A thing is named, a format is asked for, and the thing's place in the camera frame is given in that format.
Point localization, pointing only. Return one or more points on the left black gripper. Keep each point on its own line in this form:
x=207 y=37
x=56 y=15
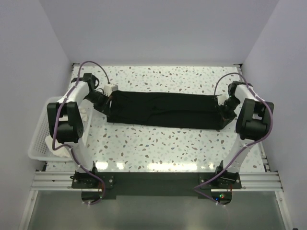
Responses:
x=104 y=107

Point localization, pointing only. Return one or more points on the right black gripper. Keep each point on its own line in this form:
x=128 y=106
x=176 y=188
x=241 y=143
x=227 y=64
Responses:
x=226 y=118

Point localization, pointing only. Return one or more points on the black t shirt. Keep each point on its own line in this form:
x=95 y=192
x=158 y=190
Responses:
x=165 y=109

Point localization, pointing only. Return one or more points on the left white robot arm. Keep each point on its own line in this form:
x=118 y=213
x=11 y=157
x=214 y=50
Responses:
x=66 y=129

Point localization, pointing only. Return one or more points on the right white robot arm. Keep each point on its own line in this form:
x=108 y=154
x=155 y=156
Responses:
x=253 y=125

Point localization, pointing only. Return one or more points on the white t shirt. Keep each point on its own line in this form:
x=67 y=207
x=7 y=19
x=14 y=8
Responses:
x=62 y=153

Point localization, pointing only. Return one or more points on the white plastic laundry basket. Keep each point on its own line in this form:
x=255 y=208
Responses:
x=39 y=149

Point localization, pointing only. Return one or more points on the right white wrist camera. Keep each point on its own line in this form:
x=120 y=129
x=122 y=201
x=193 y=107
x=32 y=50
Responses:
x=221 y=99

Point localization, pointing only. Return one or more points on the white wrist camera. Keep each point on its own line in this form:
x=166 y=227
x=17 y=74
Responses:
x=109 y=88
x=221 y=99

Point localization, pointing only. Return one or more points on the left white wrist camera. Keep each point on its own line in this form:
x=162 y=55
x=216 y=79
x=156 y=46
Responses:
x=109 y=88

